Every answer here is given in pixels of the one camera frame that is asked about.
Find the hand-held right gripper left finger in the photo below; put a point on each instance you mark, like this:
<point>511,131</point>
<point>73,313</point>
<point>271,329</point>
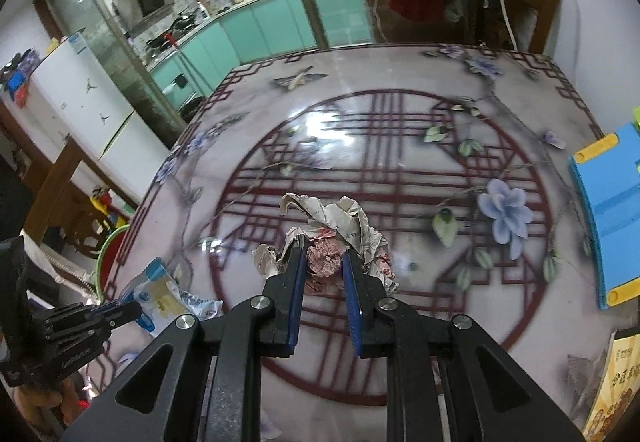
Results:
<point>297,292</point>

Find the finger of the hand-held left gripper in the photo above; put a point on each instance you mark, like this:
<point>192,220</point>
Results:
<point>80,311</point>
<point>100,324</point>

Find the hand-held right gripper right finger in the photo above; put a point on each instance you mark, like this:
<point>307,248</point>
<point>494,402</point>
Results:
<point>352,302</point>

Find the green bin with red inside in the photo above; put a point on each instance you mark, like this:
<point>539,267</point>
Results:
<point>107,262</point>

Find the blue white plastic wrapper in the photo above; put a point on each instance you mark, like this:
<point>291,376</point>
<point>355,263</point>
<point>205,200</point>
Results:
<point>160,292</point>

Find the printed paper ball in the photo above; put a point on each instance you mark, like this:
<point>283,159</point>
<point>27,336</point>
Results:
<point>350,217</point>

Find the person's left hand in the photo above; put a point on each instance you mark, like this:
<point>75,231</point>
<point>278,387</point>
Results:
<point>37,402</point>

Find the colourful plastic toy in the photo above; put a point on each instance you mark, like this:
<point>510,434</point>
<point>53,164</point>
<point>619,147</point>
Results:
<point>107,209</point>

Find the carved dark wooden chair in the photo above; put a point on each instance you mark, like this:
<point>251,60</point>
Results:
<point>60,202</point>

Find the white refrigerator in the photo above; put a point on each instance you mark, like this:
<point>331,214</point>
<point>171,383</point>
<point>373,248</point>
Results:
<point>85,91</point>

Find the red mop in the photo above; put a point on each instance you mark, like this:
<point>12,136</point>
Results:
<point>185,61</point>

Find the teal kitchen base cabinets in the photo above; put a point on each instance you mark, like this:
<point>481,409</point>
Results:
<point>270,21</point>

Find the blue yellow toy block set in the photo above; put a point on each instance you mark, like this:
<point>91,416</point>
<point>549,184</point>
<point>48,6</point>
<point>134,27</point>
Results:
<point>615,212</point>

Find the yellow illustrated book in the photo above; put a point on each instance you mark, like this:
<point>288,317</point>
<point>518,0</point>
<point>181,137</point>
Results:
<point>620,382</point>

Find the black wok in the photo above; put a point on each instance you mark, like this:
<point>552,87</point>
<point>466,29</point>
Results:
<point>182,24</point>

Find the plain wooden chair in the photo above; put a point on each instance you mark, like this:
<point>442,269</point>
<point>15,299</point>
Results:
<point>530,6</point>

